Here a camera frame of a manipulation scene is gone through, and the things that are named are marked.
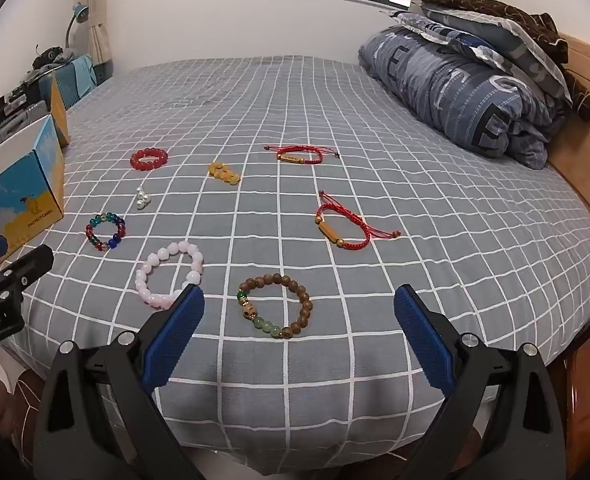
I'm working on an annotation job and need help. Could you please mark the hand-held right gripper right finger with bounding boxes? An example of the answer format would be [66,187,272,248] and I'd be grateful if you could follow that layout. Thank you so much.
[393,284,568,480]

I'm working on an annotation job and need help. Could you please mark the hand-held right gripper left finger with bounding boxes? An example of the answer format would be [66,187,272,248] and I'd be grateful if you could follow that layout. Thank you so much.
[39,283,206,480]

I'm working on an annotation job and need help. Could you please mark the white bead bracelet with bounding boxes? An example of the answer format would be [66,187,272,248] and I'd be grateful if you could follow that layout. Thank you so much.
[135,241,205,308]

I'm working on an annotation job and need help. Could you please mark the multicolour glass bead bracelet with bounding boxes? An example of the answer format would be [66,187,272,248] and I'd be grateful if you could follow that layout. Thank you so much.
[86,212,128,253]

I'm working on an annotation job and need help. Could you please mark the printed cardboard box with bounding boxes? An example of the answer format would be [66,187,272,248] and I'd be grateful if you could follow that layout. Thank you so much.
[0,70,71,281]

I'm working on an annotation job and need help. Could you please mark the brown wooden bead bracelet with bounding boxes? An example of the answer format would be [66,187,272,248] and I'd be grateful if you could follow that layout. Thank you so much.
[236,273,313,340]

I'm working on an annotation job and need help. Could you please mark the red cord bracelet wooden tube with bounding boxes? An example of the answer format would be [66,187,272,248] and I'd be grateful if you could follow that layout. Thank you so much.
[315,190,402,249]

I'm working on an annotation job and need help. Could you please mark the red bead bracelet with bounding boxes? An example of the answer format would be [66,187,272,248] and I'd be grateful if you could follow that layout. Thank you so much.
[130,147,169,172]

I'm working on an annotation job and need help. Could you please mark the yellow bead bracelet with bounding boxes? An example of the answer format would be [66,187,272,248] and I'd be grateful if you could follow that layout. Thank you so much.
[207,161,242,187]

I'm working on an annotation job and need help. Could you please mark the red cord bracelet gold bar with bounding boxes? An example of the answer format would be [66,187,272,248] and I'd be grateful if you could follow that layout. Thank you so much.
[263,144,341,165]

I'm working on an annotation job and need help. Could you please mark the grey suitcase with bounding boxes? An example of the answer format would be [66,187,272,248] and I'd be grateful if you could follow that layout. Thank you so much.
[0,100,51,158]

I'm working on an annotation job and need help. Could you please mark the pile of black cases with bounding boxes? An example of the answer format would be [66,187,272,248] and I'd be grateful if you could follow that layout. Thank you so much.
[0,67,51,131]

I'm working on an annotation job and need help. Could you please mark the teal suitcase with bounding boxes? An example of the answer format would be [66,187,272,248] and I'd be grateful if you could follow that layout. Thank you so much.
[50,55,98,108]

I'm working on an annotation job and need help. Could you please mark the black bag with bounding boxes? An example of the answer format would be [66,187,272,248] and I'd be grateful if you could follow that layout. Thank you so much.
[32,46,78,68]

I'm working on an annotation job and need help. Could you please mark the folded blue-grey printed duvet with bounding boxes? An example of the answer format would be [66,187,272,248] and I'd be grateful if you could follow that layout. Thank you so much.
[359,25,570,170]

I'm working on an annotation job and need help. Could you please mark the teal desk lamp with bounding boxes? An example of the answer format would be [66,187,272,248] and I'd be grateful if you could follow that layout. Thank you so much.
[64,2,90,56]

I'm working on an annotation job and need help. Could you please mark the grey plaid pillow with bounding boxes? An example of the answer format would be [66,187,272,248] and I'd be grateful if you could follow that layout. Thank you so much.
[397,2,573,106]

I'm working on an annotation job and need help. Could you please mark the brown patterned blanket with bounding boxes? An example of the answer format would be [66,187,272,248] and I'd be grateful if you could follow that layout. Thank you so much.
[421,0,590,121]

